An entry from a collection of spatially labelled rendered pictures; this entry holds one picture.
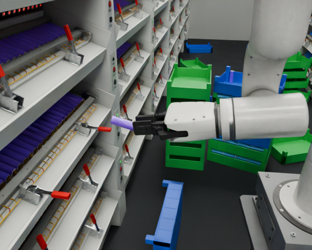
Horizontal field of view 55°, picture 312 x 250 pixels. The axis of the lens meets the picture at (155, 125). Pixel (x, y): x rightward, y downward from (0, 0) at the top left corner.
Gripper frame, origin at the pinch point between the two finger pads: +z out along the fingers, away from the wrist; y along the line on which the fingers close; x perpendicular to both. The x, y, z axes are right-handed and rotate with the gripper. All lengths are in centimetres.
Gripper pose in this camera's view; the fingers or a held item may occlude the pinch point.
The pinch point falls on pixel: (144, 124)
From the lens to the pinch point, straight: 64.3
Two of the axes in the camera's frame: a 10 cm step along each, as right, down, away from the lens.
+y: -1.7, 4.7, -8.7
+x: 1.6, 8.8, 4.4
